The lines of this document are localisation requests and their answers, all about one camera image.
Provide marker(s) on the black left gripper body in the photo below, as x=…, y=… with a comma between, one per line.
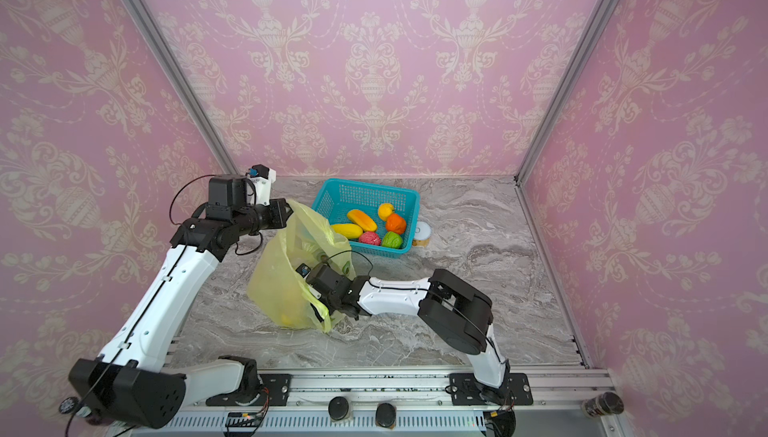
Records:
x=254, y=218

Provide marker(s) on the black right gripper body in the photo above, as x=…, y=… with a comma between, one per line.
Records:
x=314, y=275

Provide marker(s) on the yellow plastic bag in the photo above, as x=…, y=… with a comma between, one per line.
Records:
x=276, y=286

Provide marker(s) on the pink toy fruit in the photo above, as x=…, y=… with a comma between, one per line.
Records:
x=369, y=238

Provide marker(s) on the green toy vegetable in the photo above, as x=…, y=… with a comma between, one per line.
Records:
x=392, y=240

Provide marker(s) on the orange-yellow toy mango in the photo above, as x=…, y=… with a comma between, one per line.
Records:
x=363, y=220

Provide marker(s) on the orange toy fruit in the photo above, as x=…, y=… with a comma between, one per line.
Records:
x=396, y=224

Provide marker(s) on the small yellow toy lemon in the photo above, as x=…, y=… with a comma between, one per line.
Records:
x=384, y=211

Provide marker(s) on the yellow toy fruit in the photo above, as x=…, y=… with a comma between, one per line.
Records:
x=350, y=231

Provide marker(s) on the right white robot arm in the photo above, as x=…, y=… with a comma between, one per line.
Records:
x=454, y=310

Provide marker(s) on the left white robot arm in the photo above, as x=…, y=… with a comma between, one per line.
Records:
x=128, y=381

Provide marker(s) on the teal plastic basket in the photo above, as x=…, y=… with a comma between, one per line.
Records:
x=338, y=196

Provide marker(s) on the small orange-print tin can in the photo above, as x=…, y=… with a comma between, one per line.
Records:
x=422, y=234

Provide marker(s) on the black knob left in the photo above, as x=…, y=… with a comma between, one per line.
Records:
x=339, y=409

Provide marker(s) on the black knob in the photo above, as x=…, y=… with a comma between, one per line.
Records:
x=339, y=409
x=385, y=415

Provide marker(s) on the black knob right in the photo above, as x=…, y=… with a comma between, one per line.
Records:
x=385, y=415

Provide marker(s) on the purple bottle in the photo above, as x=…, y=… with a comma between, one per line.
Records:
x=73, y=407

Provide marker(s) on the dark jar right corner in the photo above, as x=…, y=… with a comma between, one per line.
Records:
x=605, y=404

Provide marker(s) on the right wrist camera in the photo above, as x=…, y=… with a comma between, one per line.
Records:
x=303, y=270

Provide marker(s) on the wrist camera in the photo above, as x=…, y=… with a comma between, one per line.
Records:
x=261, y=180
x=303, y=270

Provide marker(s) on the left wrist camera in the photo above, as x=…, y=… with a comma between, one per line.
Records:
x=261, y=180

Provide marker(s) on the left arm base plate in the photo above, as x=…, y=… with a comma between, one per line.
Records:
x=274, y=388

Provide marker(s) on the aluminium front rail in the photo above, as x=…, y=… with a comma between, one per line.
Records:
x=423, y=406

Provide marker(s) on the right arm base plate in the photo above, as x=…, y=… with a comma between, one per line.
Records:
x=465, y=390

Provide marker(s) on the left corner aluminium post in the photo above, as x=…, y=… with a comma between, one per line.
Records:
x=150, y=30

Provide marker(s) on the corner aluminium post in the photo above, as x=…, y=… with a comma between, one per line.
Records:
x=150, y=30
x=594, y=27

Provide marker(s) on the right corner aluminium post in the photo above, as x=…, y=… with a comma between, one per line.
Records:
x=594, y=27

